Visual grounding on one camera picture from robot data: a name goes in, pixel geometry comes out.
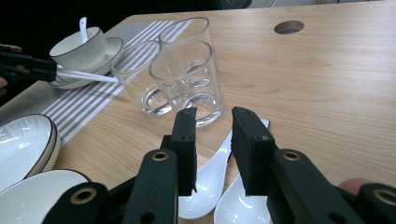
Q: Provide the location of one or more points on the grey striped placemat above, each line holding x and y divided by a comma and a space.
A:
81, 105

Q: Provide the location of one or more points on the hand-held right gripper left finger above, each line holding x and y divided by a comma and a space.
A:
186, 149

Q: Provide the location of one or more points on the white bowl dark rim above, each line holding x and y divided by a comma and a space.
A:
31, 199
81, 54

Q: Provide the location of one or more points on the clear drinking glass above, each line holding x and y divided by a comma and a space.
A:
130, 71
186, 31
202, 93

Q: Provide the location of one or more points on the white ceramic spoon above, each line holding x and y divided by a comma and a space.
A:
83, 29
239, 208
205, 186

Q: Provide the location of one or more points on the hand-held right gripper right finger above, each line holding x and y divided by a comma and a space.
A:
252, 155

